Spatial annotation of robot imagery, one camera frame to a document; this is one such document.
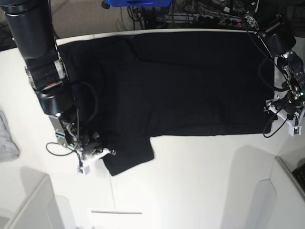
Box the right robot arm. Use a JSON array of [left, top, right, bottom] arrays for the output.
[[0, 0, 116, 167]]

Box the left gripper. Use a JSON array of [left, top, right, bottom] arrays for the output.
[[265, 92, 305, 126]]

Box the blue box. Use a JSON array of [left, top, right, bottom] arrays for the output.
[[101, 0, 172, 9]]

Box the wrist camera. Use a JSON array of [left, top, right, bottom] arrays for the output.
[[288, 125, 302, 136], [77, 165, 90, 176]]

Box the white power strip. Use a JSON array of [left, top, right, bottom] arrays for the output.
[[162, 13, 242, 26]]

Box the grey cloth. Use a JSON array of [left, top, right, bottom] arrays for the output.
[[0, 110, 20, 162]]

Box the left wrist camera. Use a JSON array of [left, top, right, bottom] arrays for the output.
[[288, 125, 302, 136]]

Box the black T-shirt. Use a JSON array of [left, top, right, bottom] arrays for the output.
[[59, 31, 274, 176]]

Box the white right cabinet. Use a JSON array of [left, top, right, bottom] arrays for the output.
[[257, 157, 305, 229]]

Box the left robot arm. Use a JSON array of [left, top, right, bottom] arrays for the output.
[[241, 0, 305, 125]]

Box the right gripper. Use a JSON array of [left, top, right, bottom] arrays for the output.
[[72, 132, 116, 165]]

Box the white side cabinet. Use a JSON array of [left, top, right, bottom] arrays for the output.
[[4, 174, 65, 229]]

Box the black keyboard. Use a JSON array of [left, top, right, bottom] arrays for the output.
[[293, 166, 305, 190]]

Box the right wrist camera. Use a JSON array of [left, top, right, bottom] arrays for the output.
[[77, 165, 90, 176]]

